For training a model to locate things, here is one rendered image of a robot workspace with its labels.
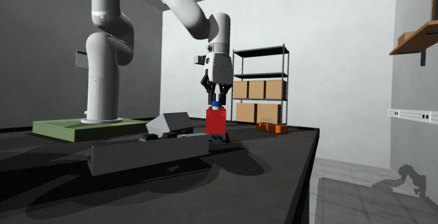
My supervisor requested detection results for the black table edge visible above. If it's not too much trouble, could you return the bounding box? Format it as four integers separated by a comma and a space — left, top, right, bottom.
0, 117, 320, 224

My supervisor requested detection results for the orange digital multimeter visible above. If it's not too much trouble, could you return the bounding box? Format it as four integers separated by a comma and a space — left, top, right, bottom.
256, 122, 288, 134

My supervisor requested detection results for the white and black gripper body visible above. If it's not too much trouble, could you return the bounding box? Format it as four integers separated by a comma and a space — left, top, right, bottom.
203, 52, 232, 85

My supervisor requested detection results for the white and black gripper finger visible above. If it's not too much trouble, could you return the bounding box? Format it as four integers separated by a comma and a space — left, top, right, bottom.
218, 84, 232, 105
201, 70, 216, 105

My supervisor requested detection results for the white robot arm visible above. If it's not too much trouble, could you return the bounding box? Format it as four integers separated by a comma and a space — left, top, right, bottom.
81, 0, 230, 124

